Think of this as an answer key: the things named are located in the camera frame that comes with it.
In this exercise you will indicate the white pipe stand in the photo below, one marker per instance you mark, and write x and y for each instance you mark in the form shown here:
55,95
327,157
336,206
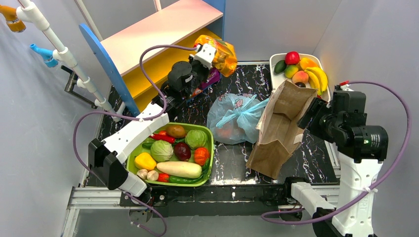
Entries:
29,12

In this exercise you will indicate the brown potato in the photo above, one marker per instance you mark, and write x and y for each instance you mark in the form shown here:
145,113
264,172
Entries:
176,131

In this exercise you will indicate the green chili pepper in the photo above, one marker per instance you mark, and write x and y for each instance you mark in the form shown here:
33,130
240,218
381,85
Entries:
180,180

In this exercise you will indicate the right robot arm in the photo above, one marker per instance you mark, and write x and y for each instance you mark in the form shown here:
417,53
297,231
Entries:
352,216

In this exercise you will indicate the green cucumber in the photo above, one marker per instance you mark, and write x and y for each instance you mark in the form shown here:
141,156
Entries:
146,145

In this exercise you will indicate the orange snack bag top shelf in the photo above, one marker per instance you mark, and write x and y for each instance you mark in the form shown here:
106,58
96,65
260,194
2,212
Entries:
216,53

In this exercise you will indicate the small orange pumpkin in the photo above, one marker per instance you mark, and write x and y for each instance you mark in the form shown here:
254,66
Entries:
201,155

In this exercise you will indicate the green yellow mango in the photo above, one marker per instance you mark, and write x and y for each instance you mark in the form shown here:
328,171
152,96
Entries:
290,71

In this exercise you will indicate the green cabbage near centre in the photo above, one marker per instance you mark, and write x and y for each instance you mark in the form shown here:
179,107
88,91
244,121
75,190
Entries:
161,151

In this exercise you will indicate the orange hook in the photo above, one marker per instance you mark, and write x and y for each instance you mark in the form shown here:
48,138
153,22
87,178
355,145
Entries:
12,21

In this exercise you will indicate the red apple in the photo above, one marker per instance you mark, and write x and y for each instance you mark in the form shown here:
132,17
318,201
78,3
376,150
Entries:
292,58

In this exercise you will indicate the peach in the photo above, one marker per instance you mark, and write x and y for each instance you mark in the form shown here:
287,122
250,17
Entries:
300,76

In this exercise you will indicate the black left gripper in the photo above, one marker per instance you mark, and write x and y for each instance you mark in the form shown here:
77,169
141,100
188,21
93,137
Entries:
199,66

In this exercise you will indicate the orange mango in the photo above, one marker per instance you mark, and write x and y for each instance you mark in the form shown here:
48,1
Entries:
307,63

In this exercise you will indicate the blue hook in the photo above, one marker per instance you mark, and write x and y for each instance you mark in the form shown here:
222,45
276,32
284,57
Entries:
46,55

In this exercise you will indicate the green cabbage at back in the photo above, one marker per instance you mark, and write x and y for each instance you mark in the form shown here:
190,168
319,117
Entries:
196,139

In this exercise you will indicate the aluminium base frame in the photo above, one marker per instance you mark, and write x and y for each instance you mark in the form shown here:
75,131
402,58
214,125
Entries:
234,190

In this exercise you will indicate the green leaf sprig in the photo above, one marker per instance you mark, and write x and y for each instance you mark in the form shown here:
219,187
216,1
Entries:
205,167

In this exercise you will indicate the dark red onion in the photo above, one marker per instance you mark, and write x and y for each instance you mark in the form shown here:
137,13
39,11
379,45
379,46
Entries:
182,151

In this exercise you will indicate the long red chili pepper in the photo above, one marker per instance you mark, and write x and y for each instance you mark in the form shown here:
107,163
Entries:
160,137

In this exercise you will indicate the large orange pumpkin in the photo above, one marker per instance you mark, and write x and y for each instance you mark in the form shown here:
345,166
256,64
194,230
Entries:
225,132

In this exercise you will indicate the yellow banana bunch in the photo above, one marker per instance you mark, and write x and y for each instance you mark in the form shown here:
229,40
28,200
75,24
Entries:
317,79

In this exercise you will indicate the yellow bell pepper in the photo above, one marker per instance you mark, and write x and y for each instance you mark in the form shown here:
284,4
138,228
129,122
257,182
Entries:
145,161

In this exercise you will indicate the purple snack bag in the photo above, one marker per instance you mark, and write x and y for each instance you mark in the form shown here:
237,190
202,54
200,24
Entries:
214,77

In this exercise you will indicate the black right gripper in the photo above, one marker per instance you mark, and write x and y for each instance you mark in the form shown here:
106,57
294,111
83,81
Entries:
312,112

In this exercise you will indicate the red bell pepper front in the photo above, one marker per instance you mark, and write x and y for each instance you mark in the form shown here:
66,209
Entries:
164,178

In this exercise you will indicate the green plastic vegetable bin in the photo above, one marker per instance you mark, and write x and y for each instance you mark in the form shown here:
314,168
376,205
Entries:
209,144

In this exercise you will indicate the blue yellow shelf unit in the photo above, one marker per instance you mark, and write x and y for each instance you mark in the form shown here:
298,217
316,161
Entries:
138,58

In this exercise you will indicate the light blue plastic bag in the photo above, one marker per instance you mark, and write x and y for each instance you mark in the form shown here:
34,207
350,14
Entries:
241,111

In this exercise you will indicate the garlic bulb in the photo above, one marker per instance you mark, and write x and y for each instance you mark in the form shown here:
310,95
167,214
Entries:
142,173
152,175

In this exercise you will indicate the green cabbage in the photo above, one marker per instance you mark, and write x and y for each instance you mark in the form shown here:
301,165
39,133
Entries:
196,139
161,151

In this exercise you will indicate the garlic bulb left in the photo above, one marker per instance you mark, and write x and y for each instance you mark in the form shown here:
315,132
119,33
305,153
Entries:
142,173

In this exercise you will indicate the green avocado at back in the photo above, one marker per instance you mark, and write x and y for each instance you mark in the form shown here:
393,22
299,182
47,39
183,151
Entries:
279,67

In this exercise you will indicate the white radish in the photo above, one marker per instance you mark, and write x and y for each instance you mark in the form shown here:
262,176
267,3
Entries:
180,168

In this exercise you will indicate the garlic bulb right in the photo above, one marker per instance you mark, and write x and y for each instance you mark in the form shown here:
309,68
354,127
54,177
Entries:
152,175

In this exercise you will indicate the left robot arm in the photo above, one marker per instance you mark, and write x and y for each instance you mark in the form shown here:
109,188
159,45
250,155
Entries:
106,158

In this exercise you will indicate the dark avocado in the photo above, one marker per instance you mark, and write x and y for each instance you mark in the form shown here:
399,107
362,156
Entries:
300,84

